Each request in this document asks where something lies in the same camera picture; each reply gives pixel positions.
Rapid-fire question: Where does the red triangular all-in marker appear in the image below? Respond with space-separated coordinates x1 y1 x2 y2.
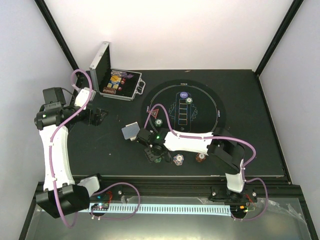
148 108 159 119

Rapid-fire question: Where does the purple chip roll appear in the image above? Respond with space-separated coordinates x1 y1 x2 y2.
111 69 127 78

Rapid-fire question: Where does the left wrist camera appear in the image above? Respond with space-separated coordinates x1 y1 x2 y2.
42 87 66 106

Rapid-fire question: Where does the brown poker chip stack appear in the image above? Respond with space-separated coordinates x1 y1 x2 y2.
195 153 207 163

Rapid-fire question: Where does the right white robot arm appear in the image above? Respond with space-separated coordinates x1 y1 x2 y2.
136 128 246 202

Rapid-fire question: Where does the green poker chip stack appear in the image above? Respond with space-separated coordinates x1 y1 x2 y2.
153 157 162 163

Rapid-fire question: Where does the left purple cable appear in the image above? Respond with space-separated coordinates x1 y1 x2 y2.
49 68 95 229

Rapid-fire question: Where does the black aluminium rail base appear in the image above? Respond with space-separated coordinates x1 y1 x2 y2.
95 176 304 201

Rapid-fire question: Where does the yellow big blind button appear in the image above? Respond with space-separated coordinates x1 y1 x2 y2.
110 75 121 82

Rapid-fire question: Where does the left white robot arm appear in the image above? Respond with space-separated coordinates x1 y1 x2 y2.
34 87 108 219

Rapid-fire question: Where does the white slotted cable duct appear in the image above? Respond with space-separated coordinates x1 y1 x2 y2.
82 202 231 217

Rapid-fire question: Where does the open aluminium poker case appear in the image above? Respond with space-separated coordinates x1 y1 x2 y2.
89 41 146 101

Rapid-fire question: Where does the blue backed card deck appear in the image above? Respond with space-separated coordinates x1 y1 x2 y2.
121 122 140 141

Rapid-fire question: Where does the orange black chip roll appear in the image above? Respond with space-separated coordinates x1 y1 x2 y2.
103 88 117 95

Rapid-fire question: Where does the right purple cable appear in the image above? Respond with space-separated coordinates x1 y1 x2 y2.
143 103 270 222

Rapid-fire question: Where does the purple small blind button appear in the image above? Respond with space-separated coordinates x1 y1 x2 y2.
179 91 189 99

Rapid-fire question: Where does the blue white chip stack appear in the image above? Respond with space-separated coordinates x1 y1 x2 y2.
173 154 184 166

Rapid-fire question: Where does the round black poker mat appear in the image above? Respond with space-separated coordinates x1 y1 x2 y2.
141 79 227 134

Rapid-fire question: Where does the purple cable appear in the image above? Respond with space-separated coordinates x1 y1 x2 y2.
143 103 270 222
49 68 95 229

